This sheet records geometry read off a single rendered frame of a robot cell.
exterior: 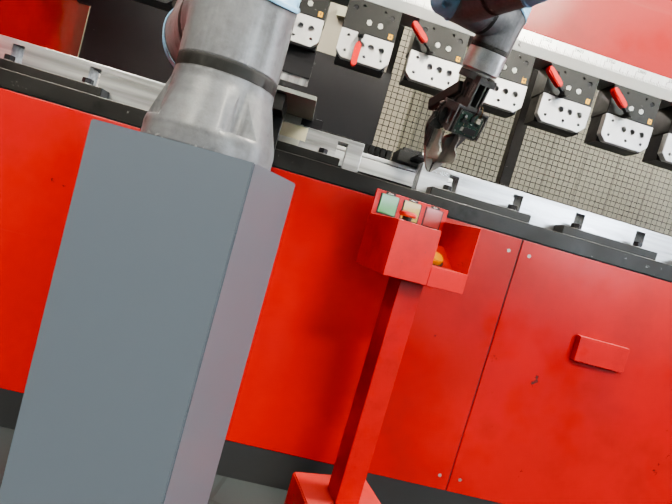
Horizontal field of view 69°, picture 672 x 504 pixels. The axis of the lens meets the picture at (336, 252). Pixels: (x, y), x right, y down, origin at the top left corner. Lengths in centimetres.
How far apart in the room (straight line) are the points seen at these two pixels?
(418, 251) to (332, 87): 108
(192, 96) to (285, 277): 81
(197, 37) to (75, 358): 36
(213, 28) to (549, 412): 132
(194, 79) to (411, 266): 64
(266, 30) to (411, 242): 59
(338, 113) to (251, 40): 141
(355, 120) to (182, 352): 155
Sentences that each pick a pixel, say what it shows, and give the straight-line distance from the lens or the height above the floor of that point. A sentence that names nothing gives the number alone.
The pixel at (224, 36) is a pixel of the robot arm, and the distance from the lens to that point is 57.
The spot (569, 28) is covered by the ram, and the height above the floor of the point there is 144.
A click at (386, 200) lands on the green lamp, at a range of 117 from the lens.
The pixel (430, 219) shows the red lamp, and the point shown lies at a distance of 122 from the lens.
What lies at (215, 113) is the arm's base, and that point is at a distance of 54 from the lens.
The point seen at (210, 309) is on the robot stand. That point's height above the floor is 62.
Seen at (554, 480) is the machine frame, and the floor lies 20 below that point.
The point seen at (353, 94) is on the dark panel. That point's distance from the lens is 199.
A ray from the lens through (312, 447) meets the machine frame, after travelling 143.
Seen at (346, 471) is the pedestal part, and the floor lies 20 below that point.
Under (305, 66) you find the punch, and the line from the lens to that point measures 147.
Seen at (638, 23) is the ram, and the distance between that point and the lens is 178.
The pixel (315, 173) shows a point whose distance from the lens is 128.
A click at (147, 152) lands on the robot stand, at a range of 54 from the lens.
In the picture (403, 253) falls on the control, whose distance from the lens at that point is 103.
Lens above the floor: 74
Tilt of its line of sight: 4 degrees down
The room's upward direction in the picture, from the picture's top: 16 degrees clockwise
